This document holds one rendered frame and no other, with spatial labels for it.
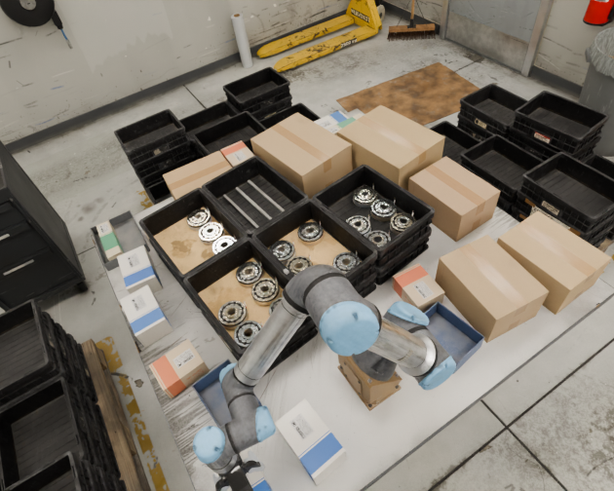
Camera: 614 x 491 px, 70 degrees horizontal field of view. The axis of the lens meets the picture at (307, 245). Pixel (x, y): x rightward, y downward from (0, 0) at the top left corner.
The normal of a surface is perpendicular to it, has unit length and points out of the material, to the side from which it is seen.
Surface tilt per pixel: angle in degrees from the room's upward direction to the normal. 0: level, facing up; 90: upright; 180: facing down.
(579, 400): 0
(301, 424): 0
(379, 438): 0
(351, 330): 76
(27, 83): 90
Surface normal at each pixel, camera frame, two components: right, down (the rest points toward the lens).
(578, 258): -0.11, -0.64
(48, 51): 0.53, 0.61
